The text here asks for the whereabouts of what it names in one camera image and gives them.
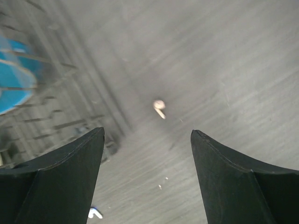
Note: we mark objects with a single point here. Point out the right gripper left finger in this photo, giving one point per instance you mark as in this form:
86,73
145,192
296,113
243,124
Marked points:
55,188

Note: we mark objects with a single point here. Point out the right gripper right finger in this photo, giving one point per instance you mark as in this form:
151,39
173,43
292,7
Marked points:
238,189

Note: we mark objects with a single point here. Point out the white earbud centre right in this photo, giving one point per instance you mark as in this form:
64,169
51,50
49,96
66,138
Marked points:
94,212

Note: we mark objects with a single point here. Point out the blue plate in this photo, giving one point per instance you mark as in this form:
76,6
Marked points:
18,74

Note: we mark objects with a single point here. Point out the grey wire dish rack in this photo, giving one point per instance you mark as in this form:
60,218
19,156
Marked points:
71,97

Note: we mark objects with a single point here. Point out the beige earbud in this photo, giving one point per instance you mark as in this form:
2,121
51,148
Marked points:
158,106

